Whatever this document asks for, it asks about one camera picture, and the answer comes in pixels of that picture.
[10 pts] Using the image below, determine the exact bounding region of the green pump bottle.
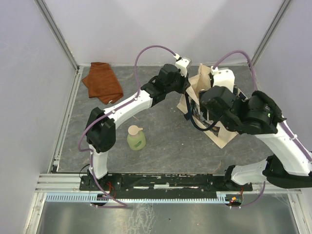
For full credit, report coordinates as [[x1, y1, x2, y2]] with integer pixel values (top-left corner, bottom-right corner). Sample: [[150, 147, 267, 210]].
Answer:
[[127, 125, 146, 151]]

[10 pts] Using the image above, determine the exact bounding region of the beige canvas tote bag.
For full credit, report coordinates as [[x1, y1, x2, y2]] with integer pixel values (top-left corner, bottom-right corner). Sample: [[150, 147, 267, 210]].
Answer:
[[177, 64, 248, 149]]

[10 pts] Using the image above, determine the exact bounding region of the blue toothed cable duct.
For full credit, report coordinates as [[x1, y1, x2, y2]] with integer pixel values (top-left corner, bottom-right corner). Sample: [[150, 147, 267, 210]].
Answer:
[[46, 191, 242, 203]]

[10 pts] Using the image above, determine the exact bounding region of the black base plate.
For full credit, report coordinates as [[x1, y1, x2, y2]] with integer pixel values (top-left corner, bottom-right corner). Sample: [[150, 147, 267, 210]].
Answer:
[[79, 172, 254, 195]]

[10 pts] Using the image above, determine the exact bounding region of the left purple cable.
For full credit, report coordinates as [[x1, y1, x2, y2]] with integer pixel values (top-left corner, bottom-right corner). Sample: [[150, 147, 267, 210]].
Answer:
[[78, 44, 180, 208]]

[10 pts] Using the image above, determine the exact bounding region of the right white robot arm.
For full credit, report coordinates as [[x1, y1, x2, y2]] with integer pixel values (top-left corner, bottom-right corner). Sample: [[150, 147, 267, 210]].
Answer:
[[199, 86, 312, 191]]

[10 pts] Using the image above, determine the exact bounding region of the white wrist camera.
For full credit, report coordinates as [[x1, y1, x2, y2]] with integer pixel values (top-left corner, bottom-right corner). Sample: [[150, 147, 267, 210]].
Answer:
[[211, 67, 235, 92], [174, 54, 192, 77]]

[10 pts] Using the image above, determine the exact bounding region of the purple cable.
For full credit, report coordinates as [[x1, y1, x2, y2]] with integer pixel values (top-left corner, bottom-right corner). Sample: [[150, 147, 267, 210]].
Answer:
[[212, 50, 266, 208], [78, 44, 180, 208]]

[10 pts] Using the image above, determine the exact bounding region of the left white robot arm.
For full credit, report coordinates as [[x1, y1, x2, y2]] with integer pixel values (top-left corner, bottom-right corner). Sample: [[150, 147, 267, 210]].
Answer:
[[86, 62, 190, 190]]

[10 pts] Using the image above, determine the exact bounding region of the aluminium frame rail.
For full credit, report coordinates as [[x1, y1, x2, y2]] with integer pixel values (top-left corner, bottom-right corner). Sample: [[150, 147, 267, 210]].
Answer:
[[34, 0, 79, 70]]

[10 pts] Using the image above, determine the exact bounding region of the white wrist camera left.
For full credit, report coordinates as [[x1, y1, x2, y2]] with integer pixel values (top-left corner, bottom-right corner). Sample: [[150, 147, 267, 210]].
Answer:
[[174, 54, 192, 77]]

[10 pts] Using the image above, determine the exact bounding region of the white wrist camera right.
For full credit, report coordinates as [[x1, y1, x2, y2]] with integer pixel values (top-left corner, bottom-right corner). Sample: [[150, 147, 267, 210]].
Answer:
[[211, 67, 235, 92]]

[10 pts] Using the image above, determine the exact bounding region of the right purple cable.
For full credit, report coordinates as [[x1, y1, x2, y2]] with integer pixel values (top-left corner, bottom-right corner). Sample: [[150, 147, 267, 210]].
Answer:
[[212, 50, 266, 208]]

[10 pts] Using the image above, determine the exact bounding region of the brown folded towel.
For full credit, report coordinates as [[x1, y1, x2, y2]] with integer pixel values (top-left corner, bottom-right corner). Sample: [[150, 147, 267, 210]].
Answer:
[[82, 62, 124, 104]]

